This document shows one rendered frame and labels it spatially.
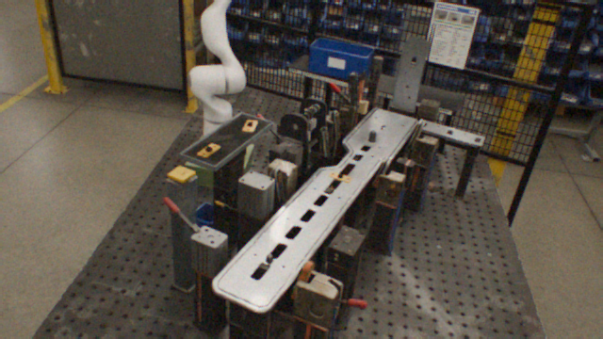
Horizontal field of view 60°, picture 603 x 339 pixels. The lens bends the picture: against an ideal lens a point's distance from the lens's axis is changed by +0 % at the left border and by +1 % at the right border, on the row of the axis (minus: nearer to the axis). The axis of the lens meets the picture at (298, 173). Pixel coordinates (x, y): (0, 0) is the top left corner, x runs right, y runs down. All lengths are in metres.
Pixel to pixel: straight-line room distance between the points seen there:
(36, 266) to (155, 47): 2.12
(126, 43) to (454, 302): 3.44
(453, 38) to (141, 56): 2.74
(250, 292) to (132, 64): 3.44
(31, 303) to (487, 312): 2.11
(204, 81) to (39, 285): 1.46
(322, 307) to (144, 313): 0.66
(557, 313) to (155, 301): 2.18
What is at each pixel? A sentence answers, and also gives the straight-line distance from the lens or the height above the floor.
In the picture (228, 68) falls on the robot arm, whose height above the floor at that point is 1.22.
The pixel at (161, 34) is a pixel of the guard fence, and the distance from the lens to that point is 4.46.
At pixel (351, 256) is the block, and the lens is 1.55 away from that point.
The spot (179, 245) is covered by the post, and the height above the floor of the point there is 0.90.
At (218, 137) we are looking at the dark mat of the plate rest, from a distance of 1.79.
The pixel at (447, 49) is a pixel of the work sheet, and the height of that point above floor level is 1.23.
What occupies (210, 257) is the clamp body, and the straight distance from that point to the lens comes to 1.52.
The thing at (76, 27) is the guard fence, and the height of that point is 0.59.
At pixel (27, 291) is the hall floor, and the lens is 3.03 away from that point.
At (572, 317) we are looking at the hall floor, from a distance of 3.26.
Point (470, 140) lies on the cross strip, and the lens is 2.38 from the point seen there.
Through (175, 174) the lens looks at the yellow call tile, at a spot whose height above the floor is 1.16.
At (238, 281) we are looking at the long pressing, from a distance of 1.47.
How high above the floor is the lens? 2.03
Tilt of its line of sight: 32 degrees down
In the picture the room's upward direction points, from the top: 6 degrees clockwise
